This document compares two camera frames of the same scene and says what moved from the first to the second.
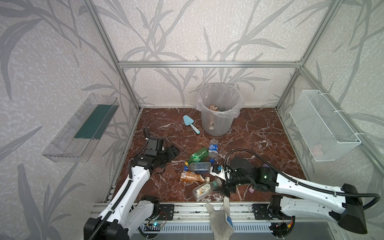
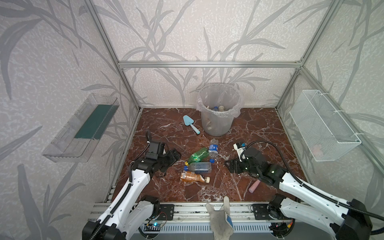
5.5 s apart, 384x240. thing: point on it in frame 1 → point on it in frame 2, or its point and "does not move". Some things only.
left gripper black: [165, 154] does not move
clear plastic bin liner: [220, 98] does not move
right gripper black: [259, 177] → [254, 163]
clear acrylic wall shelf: [85, 132] does not move
